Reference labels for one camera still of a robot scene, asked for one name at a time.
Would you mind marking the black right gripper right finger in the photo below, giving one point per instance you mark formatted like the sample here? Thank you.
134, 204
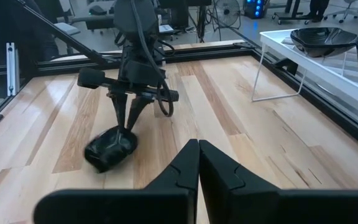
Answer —
228, 186

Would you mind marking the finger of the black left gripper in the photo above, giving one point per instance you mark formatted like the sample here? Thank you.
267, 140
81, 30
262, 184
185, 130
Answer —
137, 109
120, 109

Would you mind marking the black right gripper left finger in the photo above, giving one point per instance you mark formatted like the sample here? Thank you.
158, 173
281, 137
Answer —
182, 174

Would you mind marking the black oval mini plate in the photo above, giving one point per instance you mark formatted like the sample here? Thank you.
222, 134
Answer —
107, 152

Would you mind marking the black rounded square plate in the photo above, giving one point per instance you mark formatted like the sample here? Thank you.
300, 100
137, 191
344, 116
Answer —
322, 46

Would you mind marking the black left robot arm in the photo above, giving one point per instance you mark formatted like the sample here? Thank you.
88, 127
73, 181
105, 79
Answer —
135, 15

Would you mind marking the grey background bench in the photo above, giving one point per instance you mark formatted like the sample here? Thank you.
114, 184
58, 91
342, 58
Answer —
95, 20

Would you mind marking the round standing fan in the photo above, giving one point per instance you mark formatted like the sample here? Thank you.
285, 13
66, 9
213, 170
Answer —
227, 12

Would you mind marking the silver aluminium profile piece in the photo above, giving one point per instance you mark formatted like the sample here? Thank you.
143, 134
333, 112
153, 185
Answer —
11, 68

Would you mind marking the blue-lit computer tower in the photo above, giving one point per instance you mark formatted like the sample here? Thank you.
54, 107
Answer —
255, 7

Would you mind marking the white lattice shelf rack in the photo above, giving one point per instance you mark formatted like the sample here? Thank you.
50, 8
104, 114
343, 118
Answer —
322, 72

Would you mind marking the black wheeled stand base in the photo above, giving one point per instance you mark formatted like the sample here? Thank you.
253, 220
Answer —
291, 15

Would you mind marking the person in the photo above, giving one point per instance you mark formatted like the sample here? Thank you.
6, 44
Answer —
317, 9

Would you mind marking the white wheeled office chair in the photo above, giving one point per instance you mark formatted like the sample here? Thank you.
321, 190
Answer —
346, 12

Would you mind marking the black diagonal frame strut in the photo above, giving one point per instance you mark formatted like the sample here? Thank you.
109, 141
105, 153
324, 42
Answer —
64, 35

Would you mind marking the black bracket under rack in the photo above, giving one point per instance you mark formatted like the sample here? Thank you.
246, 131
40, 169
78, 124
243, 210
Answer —
287, 65

